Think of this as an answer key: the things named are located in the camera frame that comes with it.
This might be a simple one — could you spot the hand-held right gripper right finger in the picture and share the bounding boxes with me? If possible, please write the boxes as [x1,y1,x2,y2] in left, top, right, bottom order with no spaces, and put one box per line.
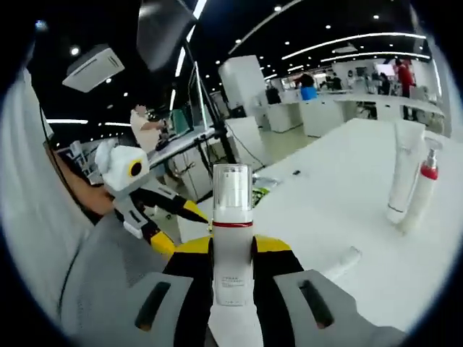
[252,234,407,347]

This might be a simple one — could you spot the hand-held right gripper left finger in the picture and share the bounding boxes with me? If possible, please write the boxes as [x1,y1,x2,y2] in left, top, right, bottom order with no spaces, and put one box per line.
[68,235,214,347]

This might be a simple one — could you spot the small white skincare bottle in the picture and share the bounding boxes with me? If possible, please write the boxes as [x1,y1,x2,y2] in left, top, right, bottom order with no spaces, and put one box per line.
[209,163,256,308]
[324,245,363,282]

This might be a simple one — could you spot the green and silver foil packet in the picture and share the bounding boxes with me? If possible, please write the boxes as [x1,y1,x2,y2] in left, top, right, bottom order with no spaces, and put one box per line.
[252,172,286,207]

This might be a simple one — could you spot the white skincare pump bottle red collar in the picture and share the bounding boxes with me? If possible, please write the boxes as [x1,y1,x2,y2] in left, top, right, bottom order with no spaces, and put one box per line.
[399,138,444,234]

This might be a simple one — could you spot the white skincare tube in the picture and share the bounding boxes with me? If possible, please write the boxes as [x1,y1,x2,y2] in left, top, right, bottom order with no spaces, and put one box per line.
[386,120,426,223]

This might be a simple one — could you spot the grey work stand table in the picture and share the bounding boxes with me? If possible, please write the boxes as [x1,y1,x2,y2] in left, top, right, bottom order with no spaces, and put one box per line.
[147,124,226,171]

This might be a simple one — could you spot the black light stand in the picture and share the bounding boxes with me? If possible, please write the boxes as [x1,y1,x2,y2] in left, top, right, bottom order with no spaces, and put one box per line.
[182,38,237,171]

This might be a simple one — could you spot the person's white shirt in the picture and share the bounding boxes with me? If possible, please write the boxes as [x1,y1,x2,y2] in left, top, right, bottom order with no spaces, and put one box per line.
[2,72,95,309]

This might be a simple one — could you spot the white ceiling air conditioner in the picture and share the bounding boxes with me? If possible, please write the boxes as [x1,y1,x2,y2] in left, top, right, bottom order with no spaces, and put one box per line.
[61,43,126,93]

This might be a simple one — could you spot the dark studio light panel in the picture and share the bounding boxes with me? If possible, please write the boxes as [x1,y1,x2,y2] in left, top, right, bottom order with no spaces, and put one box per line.
[136,0,199,72]

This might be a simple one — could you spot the long ceiling strip light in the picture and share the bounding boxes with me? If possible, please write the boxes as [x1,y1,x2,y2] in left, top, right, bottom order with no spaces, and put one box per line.
[174,0,209,77]

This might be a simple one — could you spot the blue bin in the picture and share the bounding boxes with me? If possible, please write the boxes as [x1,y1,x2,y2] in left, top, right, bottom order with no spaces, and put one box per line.
[300,84,319,102]

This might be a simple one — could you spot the white office counters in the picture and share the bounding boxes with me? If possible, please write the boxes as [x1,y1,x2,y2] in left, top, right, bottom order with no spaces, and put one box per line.
[259,91,446,139]

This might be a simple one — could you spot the thin black cable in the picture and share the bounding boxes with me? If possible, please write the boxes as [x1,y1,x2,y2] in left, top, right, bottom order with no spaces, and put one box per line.
[37,104,74,189]

